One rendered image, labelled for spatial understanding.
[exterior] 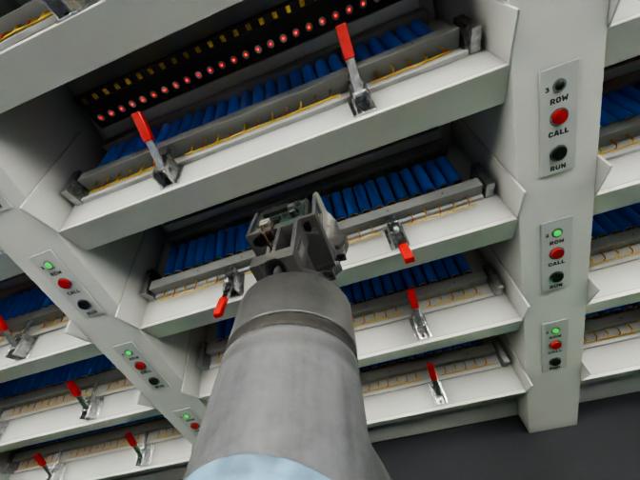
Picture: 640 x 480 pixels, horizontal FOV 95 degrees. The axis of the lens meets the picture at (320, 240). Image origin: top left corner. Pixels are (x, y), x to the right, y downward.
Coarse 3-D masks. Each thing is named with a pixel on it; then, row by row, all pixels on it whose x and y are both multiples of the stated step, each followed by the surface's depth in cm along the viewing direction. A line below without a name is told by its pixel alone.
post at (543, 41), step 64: (512, 0) 29; (576, 0) 29; (512, 64) 32; (512, 128) 35; (576, 128) 35; (576, 192) 38; (512, 256) 45; (576, 256) 43; (576, 320) 48; (576, 384) 55
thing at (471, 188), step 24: (432, 192) 44; (456, 192) 43; (480, 192) 43; (360, 216) 46; (384, 216) 45; (408, 216) 45; (432, 216) 43; (216, 264) 50; (240, 264) 49; (168, 288) 51
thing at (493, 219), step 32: (352, 160) 52; (480, 160) 45; (256, 192) 55; (512, 192) 39; (416, 224) 45; (448, 224) 43; (480, 224) 41; (512, 224) 41; (160, 256) 59; (352, 256) 45; (384, 256) 43; (416, 256) 44; (128, 288) 49; (128, 320) 48; (160, 320) 49; (192, 320) 49
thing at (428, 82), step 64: (320, 0) 41; (384, 0) 42; (448, 0) 40; (192, 64) 45; (256, 64) 46; (320, 64) 43; (384, 64) 37; (448, 64) 36; (128, 128) 50; (192, 128) 43; (256, 128) 40; (320, 128) 36; (384, 128) 35; (64, 192) 42; (128, 192) 42; (192, 192) 39
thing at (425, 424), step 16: (592, 384) 62; (608, 384) 61; (624, 384) 61; (512, 400) 64; (432, 416) 67; (448, 416) 67; (464, 416) 67; (480, 416) 67; (496, 416) 67; (384, 432) 70; (400, 432) 70; (416, 432) 70
